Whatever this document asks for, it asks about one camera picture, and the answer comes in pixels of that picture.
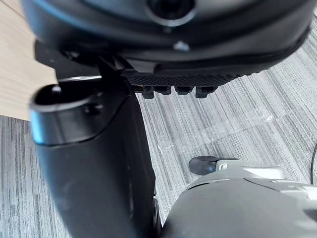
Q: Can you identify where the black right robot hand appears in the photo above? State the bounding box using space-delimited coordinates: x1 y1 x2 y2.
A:
19 0 317 238

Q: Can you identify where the silver robot leg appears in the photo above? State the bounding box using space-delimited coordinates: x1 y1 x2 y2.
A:
160 158 317 238

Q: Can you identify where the dark robot foot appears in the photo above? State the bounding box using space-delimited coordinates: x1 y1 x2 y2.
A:
188 155 240 176

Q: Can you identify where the thin black cable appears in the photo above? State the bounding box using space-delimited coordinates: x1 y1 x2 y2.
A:
309 143 317 184

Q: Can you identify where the light wood cabinet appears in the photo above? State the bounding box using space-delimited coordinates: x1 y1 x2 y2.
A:
0 0 60 122

